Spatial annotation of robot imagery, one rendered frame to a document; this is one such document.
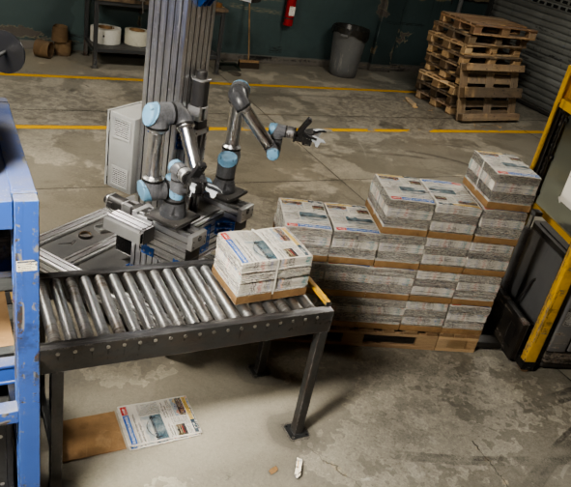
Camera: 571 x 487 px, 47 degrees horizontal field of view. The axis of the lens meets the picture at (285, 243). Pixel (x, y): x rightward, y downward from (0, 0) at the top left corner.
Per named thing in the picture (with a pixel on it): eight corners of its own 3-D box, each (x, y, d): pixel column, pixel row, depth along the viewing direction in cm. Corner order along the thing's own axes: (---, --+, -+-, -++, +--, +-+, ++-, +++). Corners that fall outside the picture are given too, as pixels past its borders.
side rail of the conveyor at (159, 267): (281, 270, 360) (285, 251, 354) (285, 275, 356) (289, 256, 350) (19, 296, 299) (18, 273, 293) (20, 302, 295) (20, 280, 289)
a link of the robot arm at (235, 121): (216, 168, 405) (229, 82, 380) (220, 159, 419) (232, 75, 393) (236, 172, 406) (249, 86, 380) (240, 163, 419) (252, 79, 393)
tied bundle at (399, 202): (363, 205, 419) (372, 172, 408) (407, 209, 425) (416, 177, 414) (380, 234, 386) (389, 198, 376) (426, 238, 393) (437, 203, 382)
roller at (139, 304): (130, 278, 315) (131, 270, 312) (157, 338, 279) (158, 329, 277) (120, 279, 313) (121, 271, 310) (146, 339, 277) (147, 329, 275)
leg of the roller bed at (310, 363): (299, 425, 354) (324, 324, 322) (303, 433, 350) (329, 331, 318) (289, 428, 352) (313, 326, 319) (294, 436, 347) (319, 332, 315)
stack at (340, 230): (256, 304, 447) (277, 195, 408) (416, 316, 470) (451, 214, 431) (262, 340, 414) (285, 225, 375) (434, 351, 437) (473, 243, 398)
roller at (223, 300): (207, 271, 333) (208, 263, 330) (242, 327, 297) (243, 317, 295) (198, 272, 330) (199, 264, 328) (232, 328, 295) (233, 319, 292)
